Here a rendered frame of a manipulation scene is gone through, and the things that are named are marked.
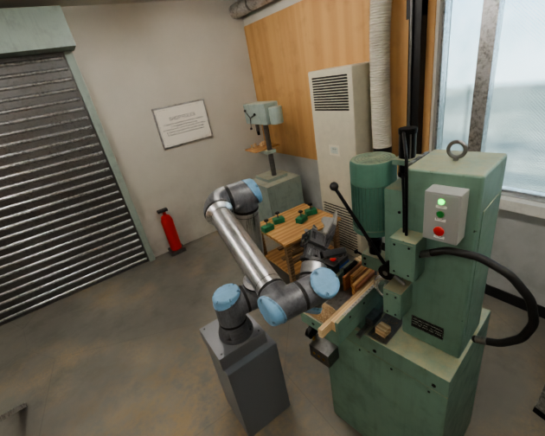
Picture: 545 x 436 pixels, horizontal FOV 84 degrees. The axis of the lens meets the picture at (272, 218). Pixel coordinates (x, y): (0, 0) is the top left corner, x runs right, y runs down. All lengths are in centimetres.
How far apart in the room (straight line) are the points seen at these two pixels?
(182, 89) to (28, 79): 142
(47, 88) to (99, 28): 77
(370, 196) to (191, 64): 317
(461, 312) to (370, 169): 58
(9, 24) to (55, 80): 50
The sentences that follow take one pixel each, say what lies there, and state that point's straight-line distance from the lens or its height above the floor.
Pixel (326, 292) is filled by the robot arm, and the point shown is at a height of 129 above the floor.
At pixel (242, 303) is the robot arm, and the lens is 161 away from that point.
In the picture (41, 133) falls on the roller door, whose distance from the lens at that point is 373.
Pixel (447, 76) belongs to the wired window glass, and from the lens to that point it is 266.
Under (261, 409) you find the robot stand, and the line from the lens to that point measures 206.
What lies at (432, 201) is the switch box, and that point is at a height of 145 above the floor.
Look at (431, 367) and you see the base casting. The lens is 138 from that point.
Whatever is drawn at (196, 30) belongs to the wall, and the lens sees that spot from 412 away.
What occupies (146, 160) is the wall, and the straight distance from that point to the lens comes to 386.
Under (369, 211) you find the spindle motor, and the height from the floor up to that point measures 132.
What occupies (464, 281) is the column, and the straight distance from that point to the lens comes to 118.
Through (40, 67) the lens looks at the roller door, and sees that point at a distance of 374.
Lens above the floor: 187
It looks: 25 degrees down
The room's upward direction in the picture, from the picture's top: 11 degrees counter-clockwise
